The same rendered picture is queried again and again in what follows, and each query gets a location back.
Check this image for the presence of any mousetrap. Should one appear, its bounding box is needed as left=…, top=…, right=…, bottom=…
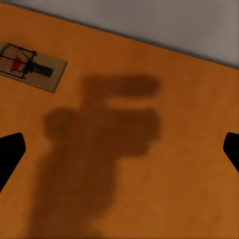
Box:
left=0, top=41, right=68, bottom=93

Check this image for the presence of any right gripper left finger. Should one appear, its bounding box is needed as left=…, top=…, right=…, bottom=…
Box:
left=0, top=132, right=26, bottom=192

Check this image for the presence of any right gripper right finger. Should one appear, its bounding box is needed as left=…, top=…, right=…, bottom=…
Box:
left=223, top=132, right=239, bottom=173

